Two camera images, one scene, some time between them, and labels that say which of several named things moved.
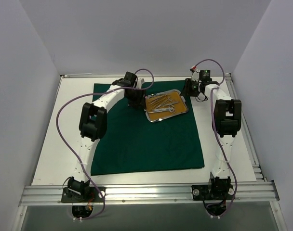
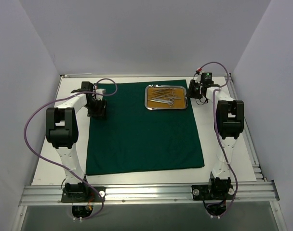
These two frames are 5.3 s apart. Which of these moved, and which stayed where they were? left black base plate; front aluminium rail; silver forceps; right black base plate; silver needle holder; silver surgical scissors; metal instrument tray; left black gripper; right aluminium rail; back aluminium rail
Moved: silver forceps; left black gripper; metal instrument tray; silver surgical scissors; silver needle holder
Stayed: back aluminium rail; left black base plate; right aluminium rail; right black base plate; front aluminium rail
